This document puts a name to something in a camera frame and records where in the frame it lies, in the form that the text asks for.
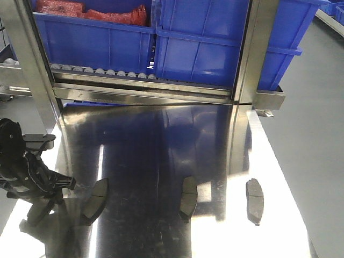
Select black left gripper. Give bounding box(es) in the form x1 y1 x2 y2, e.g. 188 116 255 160
1 118 76 203

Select grey brake pad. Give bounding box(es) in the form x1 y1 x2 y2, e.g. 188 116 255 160
81 178 109 225
246 178 264 226
179 176 198 224
27 199 55 226

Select grey roller track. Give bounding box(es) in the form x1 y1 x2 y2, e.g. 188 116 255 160
50 63 157 80

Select left blue plastic bin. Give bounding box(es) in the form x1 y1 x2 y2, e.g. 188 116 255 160
30 1 157 73

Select blue plastic bin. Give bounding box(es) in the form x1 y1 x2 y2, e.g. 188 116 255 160
30 1 157 73
154 1 325 91

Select red mesh bags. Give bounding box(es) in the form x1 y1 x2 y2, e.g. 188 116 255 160
34 1 147 26

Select right blue plastic bin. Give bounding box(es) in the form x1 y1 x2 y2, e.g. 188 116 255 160
154 1 325 91

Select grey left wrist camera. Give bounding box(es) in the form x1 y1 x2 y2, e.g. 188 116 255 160
22 134 56 151

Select stainless steel rack frame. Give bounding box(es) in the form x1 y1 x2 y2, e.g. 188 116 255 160
1 1 285 131

